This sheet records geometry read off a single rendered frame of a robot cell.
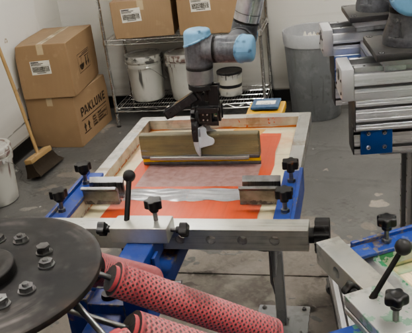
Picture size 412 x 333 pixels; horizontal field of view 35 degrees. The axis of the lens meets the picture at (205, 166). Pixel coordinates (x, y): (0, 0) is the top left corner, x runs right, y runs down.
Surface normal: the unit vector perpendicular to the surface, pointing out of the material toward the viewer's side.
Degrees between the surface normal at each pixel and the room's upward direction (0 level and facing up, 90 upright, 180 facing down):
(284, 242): 90
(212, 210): 0
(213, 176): 0
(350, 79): 90
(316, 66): 93
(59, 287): 0
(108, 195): 90
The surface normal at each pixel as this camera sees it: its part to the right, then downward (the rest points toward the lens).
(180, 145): -0.22, 0.40
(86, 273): -0.11, -0.91
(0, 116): 0.97, -0.01
